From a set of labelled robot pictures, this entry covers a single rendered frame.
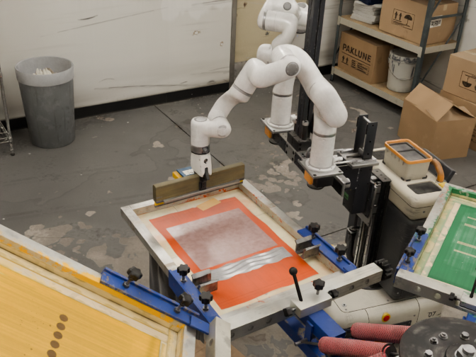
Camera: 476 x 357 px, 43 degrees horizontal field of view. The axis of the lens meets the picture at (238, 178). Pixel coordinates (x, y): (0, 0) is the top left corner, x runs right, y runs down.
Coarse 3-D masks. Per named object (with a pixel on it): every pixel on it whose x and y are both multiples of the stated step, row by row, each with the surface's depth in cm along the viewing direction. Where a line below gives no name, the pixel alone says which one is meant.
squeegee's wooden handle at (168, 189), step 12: (216, 168) 248; (228, 168) 249; (240, 168) 252; (180, 180) 239; (192, 180) 241; (216, 180) 248; (228, 180) 251; (240, 180) 255; (156, 192) 234; (168, 192) 238; (180, 192) 241
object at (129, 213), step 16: (224, 192) 269; (256, 192) 263; (128, 208) 247; (144, 208) 250; (160, 208) 254; (272, 208) 252; (128, 224) 243; (288, 224) 243; (144, 240) 230; (160, 256) 220; (320, 256) 227; (336, 272) 217; (304, 288) 208; (256, 304) 200
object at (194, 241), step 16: (192, 208) 256; (160, 224) 245; (176, 224) 245; (192, 224) 246; (208, 224) 246; (176, 240) 235; (192, 240) 236; (208, 240) 236; (224, 240) 237; (192, 256) 227; (208, 256) 227; (224, 256) 228; (240, 256) 228; (224, 288) 212; (240, 288) 212; (256, 288) 213; (224, 304) 205
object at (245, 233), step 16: (208, 208) 256; (224, 208) 257; (240, 208) 258; (224, 224) 247; (240, 224) 247; (256, 224) 248; (240, 240) 237; (256, 240) 238; (272, 240) 238; (256, 272) 220; (272, 272) 221; (288, 272) 221; (304, 272) 222; (272, 288) 213
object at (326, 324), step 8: (320, 312) 191; (304, 320) 192; (312, 320) 188; (320, 320) 188; (328, 320) 188; (320, 328) 185; (328, 328) 185; (336, 328) 185; (320, 336) 186; (336, 336) 182; (344, 336) 184
